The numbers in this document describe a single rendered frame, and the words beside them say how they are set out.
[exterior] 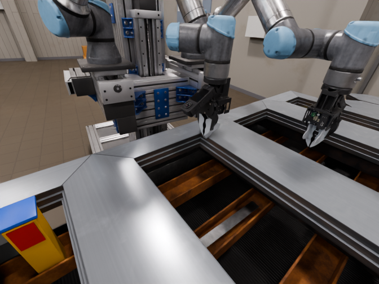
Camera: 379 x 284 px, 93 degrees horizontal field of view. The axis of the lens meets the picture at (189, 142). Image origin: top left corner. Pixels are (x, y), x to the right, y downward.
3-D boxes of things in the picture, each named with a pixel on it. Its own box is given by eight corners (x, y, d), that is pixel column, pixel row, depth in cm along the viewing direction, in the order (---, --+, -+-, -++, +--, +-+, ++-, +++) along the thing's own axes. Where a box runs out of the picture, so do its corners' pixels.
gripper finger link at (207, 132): (220, 138, 66) (224, 114, 61) (208, 142, 63) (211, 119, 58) (214, 134, 68) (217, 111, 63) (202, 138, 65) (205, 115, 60)
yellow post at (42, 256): (68, 265, 45) (36, 219, 35) (44, 279, 43) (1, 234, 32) (65, 248, 49) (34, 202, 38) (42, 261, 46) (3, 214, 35)
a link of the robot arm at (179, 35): (180, 49, 62) (210, 52, 59) (163, 52, 54) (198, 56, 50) (180, 22, 58) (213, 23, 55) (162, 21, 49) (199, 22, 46)
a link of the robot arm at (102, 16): (120, 38, 83) (115, 0, 75) (97, 39, 72) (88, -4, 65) (100, 36, 87) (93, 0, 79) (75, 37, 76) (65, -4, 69)
